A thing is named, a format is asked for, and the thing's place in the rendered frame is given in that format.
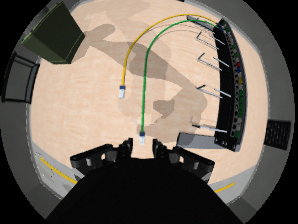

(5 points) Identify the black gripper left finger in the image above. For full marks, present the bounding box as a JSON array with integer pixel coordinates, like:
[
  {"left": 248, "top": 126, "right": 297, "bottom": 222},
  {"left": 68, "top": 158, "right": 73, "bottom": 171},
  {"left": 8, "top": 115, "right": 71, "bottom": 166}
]
[{"left": 70, "top": 137, "right": 133, "bottom": 181}]

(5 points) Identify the grey network cable plug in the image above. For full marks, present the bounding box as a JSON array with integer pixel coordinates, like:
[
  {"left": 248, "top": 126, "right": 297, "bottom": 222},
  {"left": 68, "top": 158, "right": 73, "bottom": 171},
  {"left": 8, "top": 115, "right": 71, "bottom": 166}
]
[{"left": 140, "top": 132, "right": 145, "bottom": 145}]

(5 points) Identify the grey ethernet plug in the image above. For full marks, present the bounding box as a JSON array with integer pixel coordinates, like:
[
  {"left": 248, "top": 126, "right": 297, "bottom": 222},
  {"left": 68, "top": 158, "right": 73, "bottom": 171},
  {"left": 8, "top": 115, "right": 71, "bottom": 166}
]
[{"left": 119, "top": 85, "right": 125, "bottom": 98}]

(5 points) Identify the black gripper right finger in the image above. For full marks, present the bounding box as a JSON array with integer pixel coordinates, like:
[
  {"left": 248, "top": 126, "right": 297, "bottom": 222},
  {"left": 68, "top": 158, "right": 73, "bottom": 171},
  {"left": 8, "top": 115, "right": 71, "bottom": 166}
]
[{"left": 152, "top": 138, "right": 215, "bottom": 184}]

